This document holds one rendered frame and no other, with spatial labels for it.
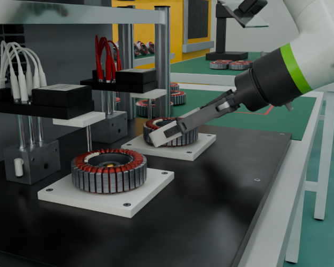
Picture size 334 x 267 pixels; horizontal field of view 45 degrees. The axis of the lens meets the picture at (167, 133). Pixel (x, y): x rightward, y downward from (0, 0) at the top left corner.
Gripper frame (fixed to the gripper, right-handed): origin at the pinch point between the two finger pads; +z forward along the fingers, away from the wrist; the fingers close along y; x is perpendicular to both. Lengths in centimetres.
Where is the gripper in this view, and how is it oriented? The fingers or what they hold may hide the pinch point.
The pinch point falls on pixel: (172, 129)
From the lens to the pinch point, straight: 81.9
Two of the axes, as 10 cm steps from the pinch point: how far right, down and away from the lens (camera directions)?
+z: -8.0, 3.9, 4.6
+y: 3.9, -2.4, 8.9
